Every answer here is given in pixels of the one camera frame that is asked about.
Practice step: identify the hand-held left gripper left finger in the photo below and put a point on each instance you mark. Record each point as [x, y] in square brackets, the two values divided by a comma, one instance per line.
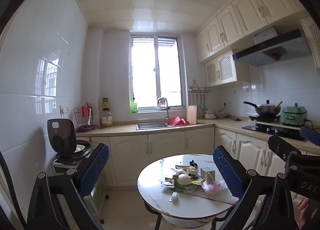
[93, 167]

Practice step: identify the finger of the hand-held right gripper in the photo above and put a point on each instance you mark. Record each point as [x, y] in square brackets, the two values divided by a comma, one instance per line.
[277, 145]
[311, 135]

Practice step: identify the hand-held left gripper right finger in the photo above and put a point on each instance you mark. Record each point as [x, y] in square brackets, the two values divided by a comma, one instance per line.
[227, 170]

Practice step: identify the person's right hand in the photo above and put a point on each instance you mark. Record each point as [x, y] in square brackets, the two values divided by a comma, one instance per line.
[303, 212]

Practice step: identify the black gas stove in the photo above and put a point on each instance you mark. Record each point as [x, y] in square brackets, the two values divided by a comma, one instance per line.
[265, 130]

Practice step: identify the small drink carton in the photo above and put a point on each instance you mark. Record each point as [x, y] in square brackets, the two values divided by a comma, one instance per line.
[207, 173]

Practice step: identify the light wooden board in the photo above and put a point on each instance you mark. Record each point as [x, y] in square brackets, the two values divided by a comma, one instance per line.
[287, 126]

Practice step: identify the clear plastic bag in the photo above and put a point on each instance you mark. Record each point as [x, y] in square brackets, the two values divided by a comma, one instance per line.
[215, 187]

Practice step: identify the green electric pot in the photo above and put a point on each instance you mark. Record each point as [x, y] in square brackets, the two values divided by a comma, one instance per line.
[293, 116]

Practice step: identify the black induction cooker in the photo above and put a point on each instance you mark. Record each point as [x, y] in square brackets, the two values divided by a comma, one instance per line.
[262, 118]

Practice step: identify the black crumpled bag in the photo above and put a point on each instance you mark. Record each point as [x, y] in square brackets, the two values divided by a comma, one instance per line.
[193, 163]

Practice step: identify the wooden spatula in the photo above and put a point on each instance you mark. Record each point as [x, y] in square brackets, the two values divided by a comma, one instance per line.
[278, 104]

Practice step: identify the crumpled white paper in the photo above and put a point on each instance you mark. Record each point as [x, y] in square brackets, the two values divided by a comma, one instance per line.
[186, 169]

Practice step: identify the green checkered packet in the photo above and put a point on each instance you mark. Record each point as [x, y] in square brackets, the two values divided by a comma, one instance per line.
[188, 189]

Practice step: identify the rice cooker with open lid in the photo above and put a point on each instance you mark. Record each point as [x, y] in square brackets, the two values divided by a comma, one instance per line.
[61, 137]

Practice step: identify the white eggshell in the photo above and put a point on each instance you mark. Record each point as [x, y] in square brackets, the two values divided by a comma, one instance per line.
[183, 179]

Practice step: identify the round marble table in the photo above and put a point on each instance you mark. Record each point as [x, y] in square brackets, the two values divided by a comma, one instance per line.
[200, 207]

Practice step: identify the white rice paddle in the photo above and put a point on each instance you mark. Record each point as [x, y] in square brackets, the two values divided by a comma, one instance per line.
[89, 120]

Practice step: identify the large glass jar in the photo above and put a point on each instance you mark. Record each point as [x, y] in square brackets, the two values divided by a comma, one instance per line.
[107, 119]

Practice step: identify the stack of white bowls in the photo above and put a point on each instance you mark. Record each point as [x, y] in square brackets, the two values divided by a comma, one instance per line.
[210, 115]

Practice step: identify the small white cup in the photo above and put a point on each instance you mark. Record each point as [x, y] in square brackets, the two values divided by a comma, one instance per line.
[175, 197]

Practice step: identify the yellow label bottle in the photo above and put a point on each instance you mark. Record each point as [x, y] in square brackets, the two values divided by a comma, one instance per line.
[105, 104]

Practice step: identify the wooden cutting board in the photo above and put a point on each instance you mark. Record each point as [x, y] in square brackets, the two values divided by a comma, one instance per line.
[192, 115]

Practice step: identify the red plastic basin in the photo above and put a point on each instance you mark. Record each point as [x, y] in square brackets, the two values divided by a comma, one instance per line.
[178, 121]

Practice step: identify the steel kitchen sink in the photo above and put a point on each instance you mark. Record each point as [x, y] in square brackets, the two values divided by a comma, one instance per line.
[150, 125]

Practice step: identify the green soap bottle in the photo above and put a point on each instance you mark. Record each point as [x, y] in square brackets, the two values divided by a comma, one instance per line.
[134, 106]

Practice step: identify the steel kitchen faucet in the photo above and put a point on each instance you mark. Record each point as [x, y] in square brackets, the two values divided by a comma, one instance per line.
[167, 112]

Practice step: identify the grey range hood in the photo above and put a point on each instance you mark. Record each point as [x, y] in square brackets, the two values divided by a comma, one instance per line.
[275, 49]

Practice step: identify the cream lattice door cabinet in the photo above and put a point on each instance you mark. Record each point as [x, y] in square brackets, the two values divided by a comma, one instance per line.
[313, 42]
[225, 67]

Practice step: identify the white framed window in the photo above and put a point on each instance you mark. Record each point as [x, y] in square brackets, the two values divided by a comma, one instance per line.
[145, 69]

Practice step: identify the white double wall socket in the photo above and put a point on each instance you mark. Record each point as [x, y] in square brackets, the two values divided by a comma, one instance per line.
[64, 110]

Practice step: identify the wall utensil rack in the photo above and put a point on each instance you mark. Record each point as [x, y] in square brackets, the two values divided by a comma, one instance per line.
[198, 92]

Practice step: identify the cream upper wall cabinets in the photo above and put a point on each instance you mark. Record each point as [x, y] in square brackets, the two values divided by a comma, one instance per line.
[237, 19]

